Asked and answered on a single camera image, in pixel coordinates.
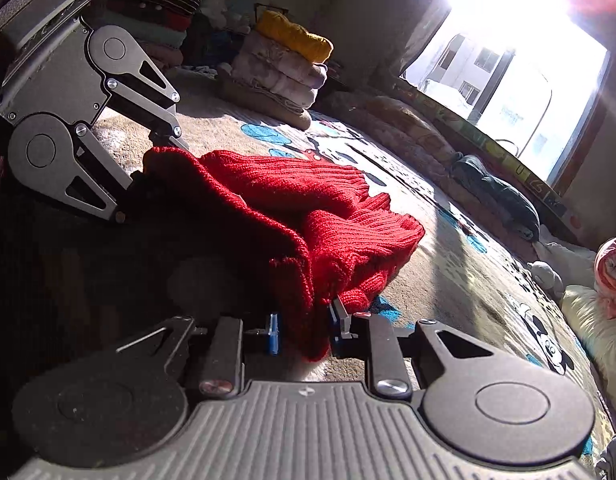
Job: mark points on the cream white pillow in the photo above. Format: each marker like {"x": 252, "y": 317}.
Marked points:
{"x": 585, "y": 310}

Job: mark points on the red knitted sweater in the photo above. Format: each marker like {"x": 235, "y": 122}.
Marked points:
{"x": 308, "y": 232}

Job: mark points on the floral folded mattress pad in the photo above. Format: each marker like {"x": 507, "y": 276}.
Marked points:
{"x": 412, "y": 138}

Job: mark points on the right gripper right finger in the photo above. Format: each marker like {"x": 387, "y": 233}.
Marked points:
{"x": 371, "y": 338}

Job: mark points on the Mickey Mouse bed blanket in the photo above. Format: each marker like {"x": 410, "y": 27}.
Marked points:
{"x": 459, "y": 273}

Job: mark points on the yellow knitted garment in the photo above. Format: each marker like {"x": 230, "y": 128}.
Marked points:
{"x": 277, "y": 27}

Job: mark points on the white cloth by pillow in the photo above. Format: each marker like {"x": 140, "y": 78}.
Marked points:
{"x": 573, "y": 263}

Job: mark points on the small grey plush toy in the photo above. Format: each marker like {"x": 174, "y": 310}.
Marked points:
{"x": 547, "y": 279}

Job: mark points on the stack of folded pale clothes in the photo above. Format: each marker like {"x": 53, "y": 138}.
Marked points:
{"x": 273, "y": 81}

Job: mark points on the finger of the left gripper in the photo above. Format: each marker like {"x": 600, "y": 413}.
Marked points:
{"x": 137, "y": 88}
{"x": 66, "y": 163}

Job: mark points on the pink rolled quilt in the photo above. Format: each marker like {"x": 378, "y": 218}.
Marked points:
{"x": 605, "y": 276}

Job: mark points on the dark blue folded garment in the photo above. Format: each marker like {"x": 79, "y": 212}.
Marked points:
{"x": 512, "y": 207}

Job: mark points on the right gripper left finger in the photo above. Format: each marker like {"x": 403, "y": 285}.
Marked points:
{"x": 217, "y": 353}

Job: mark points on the stack of folded grey clothes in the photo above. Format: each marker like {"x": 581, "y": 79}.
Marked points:
{"x": 605, "y": 468}

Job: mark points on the stack of dark folded clothes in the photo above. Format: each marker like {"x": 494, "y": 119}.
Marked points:
{"x": 159, "y": 26}

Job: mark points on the window with frame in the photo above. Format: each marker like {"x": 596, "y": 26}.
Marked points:
{"x": 537, "y": 76}

